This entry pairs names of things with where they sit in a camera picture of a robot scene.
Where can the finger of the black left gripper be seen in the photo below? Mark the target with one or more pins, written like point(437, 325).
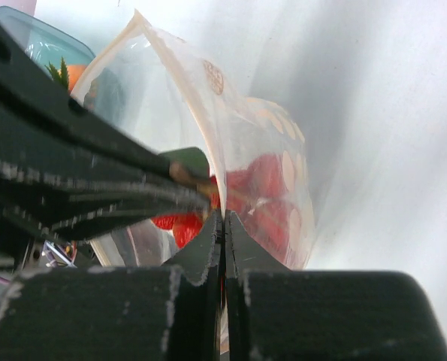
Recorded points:
point(60, 207)
point(26, 91)

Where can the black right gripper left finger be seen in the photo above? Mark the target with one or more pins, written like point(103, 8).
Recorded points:
point(170, 312)

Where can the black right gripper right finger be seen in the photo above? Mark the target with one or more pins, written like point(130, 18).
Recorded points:
point(275, 313)

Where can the fake pineapple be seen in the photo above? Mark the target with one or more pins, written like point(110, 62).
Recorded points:
point(64, 74)

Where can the fake red grapes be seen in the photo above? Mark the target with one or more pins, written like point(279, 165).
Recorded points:
point(268, 197)

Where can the clear dotted zip top bag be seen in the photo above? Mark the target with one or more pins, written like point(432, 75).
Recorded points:
point(166, 94)

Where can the teal plastic container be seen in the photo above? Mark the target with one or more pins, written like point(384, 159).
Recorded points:
point(43, 43)

